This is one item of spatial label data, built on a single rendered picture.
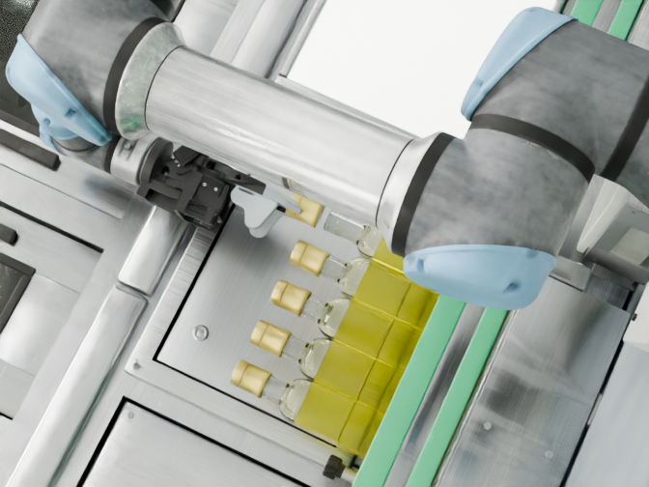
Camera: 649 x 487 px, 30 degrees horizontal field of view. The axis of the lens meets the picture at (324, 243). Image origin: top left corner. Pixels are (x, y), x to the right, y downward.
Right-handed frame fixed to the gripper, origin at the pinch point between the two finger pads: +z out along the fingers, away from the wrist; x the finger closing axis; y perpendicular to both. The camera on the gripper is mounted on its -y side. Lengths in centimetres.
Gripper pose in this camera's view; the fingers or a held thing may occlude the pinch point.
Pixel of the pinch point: (295, 206)
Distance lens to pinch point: 159.9
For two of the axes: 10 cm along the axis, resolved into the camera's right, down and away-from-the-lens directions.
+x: -0.5, -1.9, -9.8
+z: 9.1, 3.9, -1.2
